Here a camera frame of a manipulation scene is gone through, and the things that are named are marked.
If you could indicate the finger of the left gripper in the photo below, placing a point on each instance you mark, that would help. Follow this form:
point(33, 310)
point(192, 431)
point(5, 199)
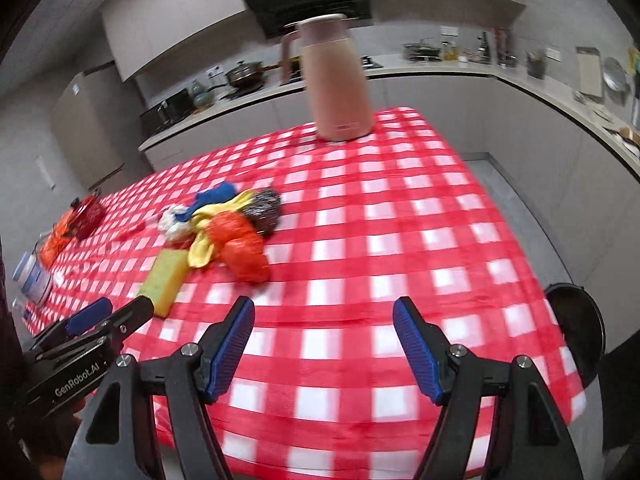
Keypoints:
point(124, 322)
point(77, 324)

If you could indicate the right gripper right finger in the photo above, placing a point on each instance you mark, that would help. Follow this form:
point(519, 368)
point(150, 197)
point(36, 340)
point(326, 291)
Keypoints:
point(528, 437)

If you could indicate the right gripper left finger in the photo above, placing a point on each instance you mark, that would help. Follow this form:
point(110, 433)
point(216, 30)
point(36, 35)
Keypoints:
point(117, 437)

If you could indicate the yellow green sponge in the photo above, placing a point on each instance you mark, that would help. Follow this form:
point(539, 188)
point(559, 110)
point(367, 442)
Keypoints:
point(164, 280)

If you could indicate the white paper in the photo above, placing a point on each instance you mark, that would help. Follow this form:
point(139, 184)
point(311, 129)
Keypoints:
point(171, 225)

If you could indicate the yellow cloth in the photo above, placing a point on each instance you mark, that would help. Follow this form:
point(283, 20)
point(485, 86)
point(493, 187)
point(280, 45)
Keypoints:
point(202, 251)

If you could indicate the blue cloth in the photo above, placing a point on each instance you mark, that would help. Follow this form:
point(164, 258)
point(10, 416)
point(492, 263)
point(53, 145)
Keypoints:
point(219, 194)

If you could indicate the steel wool scrubber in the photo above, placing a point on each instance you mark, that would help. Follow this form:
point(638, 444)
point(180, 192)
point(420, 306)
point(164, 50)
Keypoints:
point(264, 211)

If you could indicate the black trash bucket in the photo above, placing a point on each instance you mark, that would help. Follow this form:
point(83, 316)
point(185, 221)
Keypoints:
point(582, 326)

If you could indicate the plastic jar blue lid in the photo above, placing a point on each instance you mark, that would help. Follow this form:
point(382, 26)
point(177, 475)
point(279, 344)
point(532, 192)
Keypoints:
point(33, 279)

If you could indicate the orange mesh bag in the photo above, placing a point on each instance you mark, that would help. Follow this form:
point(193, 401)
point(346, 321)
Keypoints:
point(56, 241)

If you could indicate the refrigerator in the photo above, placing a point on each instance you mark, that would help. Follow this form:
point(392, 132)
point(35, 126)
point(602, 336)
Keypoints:
point(96, 122)

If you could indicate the black microwave oven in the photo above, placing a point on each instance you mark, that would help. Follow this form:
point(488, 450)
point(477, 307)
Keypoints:
point(167, 113)

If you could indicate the green ceramic vase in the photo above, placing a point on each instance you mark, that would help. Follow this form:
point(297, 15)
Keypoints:
point(200, 96)

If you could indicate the red white checkered tablecloth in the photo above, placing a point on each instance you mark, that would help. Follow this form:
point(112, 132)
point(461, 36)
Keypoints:
point(323, 388)

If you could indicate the black cooking pot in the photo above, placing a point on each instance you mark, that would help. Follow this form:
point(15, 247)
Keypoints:
point(248, 74)

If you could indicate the pink thermos jug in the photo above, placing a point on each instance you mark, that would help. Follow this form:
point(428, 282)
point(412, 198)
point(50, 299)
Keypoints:
point(335, 82)

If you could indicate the metal colander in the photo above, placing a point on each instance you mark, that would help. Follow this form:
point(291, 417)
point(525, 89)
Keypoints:
point(614, 75)

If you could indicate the utensil holder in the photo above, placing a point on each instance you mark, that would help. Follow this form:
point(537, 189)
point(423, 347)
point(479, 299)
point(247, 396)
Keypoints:
point(536, 63)

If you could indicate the white cutting board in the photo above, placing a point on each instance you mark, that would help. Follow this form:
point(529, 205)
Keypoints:
point(590, 72)

